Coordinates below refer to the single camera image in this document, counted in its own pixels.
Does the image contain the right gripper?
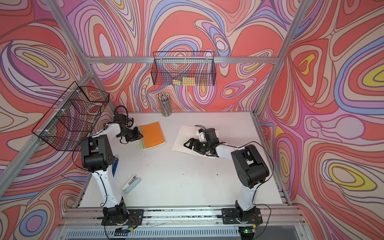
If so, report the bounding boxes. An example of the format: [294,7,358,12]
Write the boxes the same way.
[183,138,211,155]

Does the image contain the orange cover notebook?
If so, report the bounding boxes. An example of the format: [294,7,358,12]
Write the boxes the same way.
[139,122,166,150]

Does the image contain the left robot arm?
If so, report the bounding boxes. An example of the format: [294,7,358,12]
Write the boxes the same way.
[81,113,143,218]

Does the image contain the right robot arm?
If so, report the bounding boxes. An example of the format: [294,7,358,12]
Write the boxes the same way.
[184,128,272,226]

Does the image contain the remaining cream lined notebook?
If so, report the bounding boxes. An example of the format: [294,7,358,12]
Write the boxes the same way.
[171,125,220,160]

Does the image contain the light blue white stapler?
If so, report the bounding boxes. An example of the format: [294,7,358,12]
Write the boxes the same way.
[122,175,141,194]

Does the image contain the metal pen cup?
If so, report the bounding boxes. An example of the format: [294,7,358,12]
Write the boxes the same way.
[158,92,172,117]

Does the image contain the yellow sticky notes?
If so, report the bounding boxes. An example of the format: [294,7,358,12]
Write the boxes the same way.
[172,77,196,86]

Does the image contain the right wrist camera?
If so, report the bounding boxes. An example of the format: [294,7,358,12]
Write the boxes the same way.
[197,128,207,142]

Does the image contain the black wire basket left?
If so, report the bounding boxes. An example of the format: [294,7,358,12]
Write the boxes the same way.
[32,82,110,152]

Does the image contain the black wire basket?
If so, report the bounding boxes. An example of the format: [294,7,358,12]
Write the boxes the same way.
[32,82,110,152]
[151,51,217,87]

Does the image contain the black wire basket back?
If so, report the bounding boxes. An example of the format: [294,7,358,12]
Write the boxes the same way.
[151,51,217,87]

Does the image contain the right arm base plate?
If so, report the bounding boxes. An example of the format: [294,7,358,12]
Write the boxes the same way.
[221,207,263,226]

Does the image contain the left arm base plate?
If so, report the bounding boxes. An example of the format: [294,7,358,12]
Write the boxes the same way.
[102,209,144,227]

